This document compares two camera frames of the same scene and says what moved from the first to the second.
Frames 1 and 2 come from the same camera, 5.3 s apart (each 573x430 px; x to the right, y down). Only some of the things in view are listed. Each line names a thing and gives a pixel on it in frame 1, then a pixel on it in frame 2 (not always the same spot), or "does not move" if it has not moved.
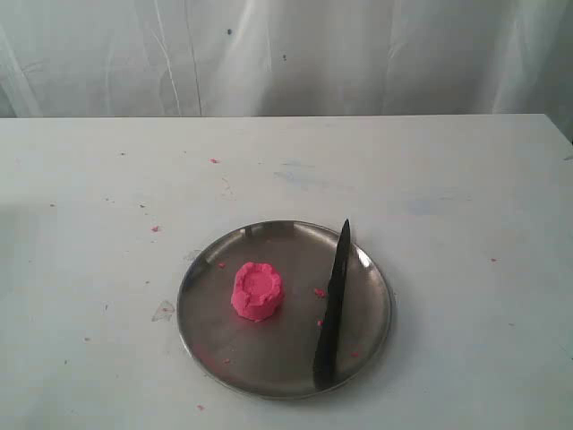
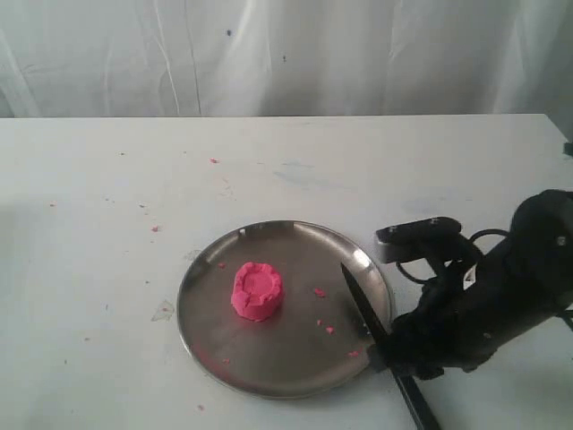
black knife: (325, 364) → (377, 335)
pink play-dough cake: (257, 290) does not move
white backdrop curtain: (202, 58) does not move
